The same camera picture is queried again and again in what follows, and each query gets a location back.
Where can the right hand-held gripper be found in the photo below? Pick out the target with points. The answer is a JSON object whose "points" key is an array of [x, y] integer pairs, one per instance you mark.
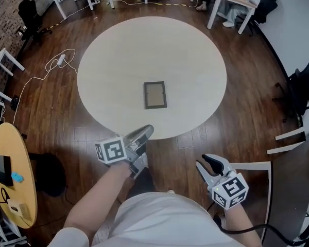
{"points": [[231, 190]]}

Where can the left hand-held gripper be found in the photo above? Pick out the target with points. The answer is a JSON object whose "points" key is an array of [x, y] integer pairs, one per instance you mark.
{"points": [[113, 150]]}

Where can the black picture frame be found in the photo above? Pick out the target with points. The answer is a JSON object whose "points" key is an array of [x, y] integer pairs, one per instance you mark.
{"points": [[155, 95]]}

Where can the person's right forearm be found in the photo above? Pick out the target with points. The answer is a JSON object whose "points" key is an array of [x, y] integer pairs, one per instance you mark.
{"points": [[240, 220]]}

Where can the person's left forearm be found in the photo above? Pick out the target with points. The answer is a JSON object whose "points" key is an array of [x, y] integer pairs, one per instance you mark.
{"points": [[98, 199]]}

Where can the person's black trouser leg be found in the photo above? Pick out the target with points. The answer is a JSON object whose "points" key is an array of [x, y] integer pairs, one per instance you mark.
{"points": [[143, 185]]}

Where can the person's white shirt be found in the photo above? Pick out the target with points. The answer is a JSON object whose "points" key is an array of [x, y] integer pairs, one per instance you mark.
{"points": [[164, 220]]}

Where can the black round table base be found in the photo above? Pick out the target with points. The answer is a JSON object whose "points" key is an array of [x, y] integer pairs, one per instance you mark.
{"points": [[50, 175]]}

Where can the round orange table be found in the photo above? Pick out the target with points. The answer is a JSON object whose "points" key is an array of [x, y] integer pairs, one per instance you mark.
{"points": [[18, 148]]}

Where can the black office chair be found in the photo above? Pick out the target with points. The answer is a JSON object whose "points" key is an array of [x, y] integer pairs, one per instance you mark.
{"points": [[304, 86], [31, 18], [265, 5]]}

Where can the blue small object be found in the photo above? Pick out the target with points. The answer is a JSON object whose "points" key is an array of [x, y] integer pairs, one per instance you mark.
{"points": [[17, 177]]}

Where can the beige small box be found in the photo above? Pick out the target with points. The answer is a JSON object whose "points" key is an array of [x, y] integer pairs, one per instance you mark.
{"points": [[25, 212]]}

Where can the black controller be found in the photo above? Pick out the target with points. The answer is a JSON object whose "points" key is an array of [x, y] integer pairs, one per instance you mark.
{"points": [[14, 102]]}

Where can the black flat box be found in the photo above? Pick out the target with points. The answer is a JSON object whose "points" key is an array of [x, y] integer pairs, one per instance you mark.
{"points": [[4, 170]]}

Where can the small white box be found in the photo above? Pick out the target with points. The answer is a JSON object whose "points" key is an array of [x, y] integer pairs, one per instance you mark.
{"points": [[13, 206]]}

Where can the small white power strip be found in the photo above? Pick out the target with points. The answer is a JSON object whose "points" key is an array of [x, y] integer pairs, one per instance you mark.
{"points": [[96, 1]]}

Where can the small white side table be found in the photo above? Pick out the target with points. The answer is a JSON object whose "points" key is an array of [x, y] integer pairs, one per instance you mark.
{"points": [[0, 60]]}

